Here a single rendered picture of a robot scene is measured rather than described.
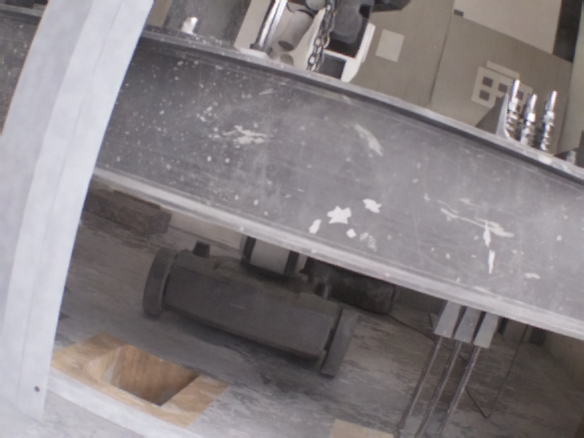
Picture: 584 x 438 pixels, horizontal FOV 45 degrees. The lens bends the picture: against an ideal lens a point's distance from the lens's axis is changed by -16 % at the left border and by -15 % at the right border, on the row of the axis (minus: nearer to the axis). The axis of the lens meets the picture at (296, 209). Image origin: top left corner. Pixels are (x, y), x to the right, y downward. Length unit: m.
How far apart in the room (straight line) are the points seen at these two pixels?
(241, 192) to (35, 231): 0.35
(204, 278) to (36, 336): 1.08
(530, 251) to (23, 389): 0.85
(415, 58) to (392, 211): 3.16
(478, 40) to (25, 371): 3.60
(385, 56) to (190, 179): 3.16
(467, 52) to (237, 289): 2.53
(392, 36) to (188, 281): 2.48
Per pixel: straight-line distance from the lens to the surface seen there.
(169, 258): 2.23
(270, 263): 2.42
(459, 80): 4.33
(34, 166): 1.16
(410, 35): 4.36
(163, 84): 1.28
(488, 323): 1.57
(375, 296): 3.78
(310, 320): 2.18
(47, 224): 1.16
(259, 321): 2.19
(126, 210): 3.94
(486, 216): 1.22
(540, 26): 4.73
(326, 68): 2.38
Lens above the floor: 0.52
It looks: 3 degrees down
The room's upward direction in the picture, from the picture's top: 18 degrees clockwise
